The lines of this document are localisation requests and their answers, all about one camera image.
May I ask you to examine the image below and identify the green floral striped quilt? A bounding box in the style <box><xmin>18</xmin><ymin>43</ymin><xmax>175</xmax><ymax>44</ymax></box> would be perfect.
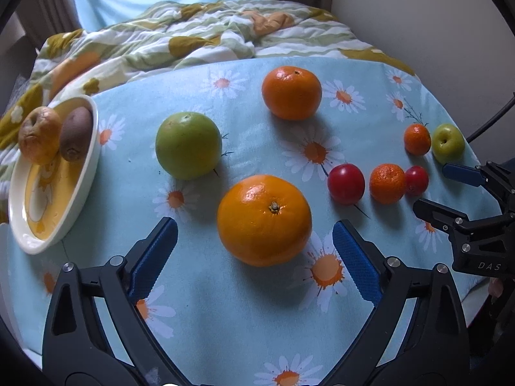
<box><xmin>0</xmin><ymin>0</ymin><xmax>417</xmax><ymax>226</ymax></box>

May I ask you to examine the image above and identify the large orange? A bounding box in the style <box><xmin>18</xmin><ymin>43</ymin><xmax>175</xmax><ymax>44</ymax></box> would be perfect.
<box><xmin>217</xmin><ymin>175</ymin><xmax>312</xmax><ymax>267</ymax></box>
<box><xmin>261</xmin><ymin>66</ymin><xmax>323</xmax><ymax>120</ymax></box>

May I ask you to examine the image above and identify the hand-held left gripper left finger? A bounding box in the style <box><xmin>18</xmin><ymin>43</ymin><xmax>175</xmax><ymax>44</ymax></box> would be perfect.
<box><xmin>41</xmin><ymin>216</ymin><xmax>180</xmax><ymax>386</ymax></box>

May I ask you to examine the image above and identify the large green apple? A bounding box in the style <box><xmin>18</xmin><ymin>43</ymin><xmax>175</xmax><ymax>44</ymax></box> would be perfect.
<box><xmin>155</xmin><ymin>113</ymin><xmax>223</xmax><ymax>181</ymax></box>

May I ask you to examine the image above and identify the small mandarin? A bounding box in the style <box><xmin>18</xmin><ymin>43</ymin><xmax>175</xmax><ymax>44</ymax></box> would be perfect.
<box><xmin>403</xmin><ymin>124</ymin><xmax>431</xmax><ymax>156</ymax></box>

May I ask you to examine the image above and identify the small green apple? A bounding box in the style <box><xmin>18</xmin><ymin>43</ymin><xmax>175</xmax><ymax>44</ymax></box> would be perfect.
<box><xmin>432</xmin><ymin>124</ymin><xmax>466</xmax><ymax>165</ymax></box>

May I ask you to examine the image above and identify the small red plum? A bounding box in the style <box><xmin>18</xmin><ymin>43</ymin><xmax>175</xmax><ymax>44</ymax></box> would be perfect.
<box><xmin>404</xmin><ymin>166</ymin><xmax>429</xmax><ymax>196</ymax></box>

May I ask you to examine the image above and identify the brown kiwi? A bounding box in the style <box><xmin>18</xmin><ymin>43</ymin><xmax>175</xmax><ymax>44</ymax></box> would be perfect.
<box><xmin>60</xmin><ymin>107</ymin><xmax>94</xmax><ymax>162</ymax></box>

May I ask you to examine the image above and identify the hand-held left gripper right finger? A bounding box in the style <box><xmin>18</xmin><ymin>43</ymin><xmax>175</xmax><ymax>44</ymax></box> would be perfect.
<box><xmin>332</xmin><ymin>219</ymin><xmax>471</xmax><ymax>386</ymax></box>

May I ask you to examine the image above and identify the cream oval bowl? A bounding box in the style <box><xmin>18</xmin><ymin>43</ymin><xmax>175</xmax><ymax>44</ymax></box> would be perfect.
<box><xmin>8</xmin><ymin>94</ymin><xmax>101</xmax><ymax>255</ymax></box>

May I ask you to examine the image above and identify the wrinkled yellow apple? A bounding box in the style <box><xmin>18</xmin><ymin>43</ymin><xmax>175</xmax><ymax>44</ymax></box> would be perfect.
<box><xmin>18</xmin><ymin>106</ymin><xmax>63</xmax><ymax>165</ymax></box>

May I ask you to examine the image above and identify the blue daisy tablecloth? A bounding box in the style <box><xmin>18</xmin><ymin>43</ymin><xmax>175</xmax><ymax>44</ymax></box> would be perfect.
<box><xmin>6</xmin><ymin>56</ymin><xmax>500</xmax><ymax>386</ymax></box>

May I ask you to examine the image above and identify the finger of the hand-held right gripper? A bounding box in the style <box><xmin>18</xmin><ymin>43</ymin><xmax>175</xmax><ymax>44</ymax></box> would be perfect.
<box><xmin>442</xmin><ymin>161</ymin><xmax>515</xmax><ymax>214</ymax></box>
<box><xmin>412</xmin><ymin>198</ymin><xmax>515</xmax><ymax>250</ymax></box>

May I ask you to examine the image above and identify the black cable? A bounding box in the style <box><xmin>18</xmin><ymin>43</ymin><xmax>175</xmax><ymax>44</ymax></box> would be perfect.
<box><xmin>467</xmin><ymin>92</ymin><xmax>515</xmax><ymax>139</ymax></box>

